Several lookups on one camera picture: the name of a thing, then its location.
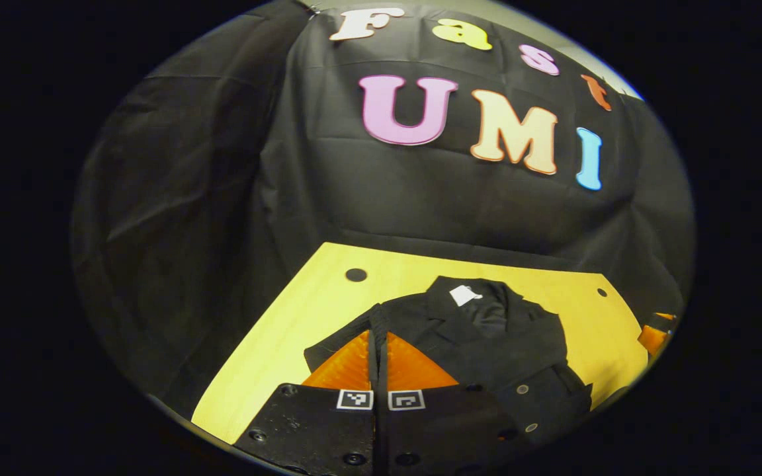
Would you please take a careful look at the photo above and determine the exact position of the black backdrop cloth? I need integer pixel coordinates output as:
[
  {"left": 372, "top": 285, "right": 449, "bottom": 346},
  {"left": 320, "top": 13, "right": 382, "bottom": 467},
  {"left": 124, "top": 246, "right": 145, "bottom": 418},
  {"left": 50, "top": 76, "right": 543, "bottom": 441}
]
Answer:
[{"left": 70, "top": 0, "right": 696, "bottom": 424}]

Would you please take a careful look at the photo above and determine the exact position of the black button-up garment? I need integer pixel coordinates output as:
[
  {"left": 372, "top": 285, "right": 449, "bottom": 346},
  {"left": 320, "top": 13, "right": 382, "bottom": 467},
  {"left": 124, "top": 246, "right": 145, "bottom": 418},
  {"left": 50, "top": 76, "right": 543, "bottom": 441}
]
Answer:
[{"left": 304, "top": 276, "right": 593, "bottom": 450}]

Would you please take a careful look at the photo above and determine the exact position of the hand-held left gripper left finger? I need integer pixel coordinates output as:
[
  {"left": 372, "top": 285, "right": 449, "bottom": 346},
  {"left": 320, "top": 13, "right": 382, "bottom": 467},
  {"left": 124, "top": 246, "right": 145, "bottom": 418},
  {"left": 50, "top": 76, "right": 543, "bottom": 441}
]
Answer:
[{"left": 232, "top": 305, "right": 379, "bottom": 476}]

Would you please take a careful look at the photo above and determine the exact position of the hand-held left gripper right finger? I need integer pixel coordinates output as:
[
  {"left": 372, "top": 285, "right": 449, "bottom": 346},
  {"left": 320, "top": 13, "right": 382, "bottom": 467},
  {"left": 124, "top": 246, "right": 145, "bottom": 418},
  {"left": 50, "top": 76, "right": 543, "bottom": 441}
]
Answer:
[{"left": 378, "top": 307, "right": 529, "bottom": 476}]

